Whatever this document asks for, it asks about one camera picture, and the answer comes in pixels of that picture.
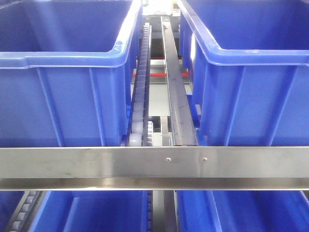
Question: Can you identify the red shelf panel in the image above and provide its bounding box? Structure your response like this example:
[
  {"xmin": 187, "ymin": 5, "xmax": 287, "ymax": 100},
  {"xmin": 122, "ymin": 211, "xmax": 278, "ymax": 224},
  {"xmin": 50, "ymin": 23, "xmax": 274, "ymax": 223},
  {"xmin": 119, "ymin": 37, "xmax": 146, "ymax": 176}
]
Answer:
[{"xmin": 132, "ymin": 71, "xmax": 194, "ymax": 77}]

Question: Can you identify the steel shelf front bar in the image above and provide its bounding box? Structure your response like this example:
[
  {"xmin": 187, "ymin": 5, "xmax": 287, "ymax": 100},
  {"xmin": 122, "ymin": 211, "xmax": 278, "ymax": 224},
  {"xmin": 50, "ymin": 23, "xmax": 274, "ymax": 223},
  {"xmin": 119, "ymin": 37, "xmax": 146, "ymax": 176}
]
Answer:
[{"xmin": 0, "ymin": 146, "xmax": 309, "ymax": 190}]

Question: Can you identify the white roller conveyor track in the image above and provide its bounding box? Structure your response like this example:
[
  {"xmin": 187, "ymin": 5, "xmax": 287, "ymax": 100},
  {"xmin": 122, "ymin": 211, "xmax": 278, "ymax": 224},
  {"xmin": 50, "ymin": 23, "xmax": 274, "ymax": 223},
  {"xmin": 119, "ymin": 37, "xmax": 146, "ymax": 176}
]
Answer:
[{"xmin": 126, "ymin": 23, "xmax": 152, "ymax": 146}]

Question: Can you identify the blue upper left bin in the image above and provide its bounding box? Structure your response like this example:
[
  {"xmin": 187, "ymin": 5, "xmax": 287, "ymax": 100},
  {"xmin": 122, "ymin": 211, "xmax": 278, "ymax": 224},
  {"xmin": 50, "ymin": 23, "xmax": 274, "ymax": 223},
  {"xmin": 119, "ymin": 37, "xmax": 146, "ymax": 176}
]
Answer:
[{"xmin": 0, "ymin": 0, "xmax": 142, "ymax": 147}]

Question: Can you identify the blue bin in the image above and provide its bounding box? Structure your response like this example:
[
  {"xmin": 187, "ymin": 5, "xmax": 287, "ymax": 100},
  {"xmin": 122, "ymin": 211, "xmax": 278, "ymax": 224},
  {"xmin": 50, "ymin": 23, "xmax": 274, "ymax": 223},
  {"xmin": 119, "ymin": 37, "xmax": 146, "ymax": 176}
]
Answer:
[
  {"xmin": 177, "ymin": 190, "xmax": 309, "ymax": 232},
  {"xmin": 29, "ymin": 190, "xmax": 151, "ymax": 232},
  {"xmin": 179, "ymin": 0, "xmax": 309, "ymax": 146},
  {"xmin": 0, "ymin": 0, "xmax": 142, "ymax": 147}
]

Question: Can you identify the blue lower right bin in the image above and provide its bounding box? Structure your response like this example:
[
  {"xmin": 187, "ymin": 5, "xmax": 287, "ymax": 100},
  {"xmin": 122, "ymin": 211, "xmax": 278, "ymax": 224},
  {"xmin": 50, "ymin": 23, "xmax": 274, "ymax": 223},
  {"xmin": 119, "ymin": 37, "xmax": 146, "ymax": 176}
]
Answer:
[{"xmin": 177, "ymin": 190, "xmax": 309, "ymax": 232}]

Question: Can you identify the blue upper right bin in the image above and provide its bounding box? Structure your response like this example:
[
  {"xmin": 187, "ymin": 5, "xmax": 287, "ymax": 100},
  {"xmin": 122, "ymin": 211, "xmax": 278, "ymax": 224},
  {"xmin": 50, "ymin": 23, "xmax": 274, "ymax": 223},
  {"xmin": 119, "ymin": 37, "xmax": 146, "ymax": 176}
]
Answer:
[{"xmin": 179, "ymin": 0, "xmax": 309, "ymax": 146}]

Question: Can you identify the blue lower left bin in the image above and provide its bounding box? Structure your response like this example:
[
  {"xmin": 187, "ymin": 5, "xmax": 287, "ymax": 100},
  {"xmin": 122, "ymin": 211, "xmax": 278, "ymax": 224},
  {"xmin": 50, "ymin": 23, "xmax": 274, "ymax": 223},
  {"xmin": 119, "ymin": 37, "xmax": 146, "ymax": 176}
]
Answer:
[{"xmin": 29, "ymin": 190, "xmax": 151, "ymax": 232}]

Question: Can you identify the lower left roller track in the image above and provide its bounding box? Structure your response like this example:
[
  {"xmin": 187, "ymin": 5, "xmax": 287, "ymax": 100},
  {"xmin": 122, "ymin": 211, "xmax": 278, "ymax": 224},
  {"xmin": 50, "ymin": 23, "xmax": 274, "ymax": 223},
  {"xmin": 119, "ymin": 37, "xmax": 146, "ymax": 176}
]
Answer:
[{"xmin": 4, "ymin": 190, "xmax": 46, "ymax": 232}]

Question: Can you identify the steel divider guide rail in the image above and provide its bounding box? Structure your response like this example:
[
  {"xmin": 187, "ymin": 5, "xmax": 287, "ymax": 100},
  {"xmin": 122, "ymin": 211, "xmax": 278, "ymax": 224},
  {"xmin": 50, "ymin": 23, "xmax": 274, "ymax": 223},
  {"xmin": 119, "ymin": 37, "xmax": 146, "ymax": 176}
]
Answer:
[{"xmin": 161, "ymin": 16, "xmax": 198, "ymax": 146}]

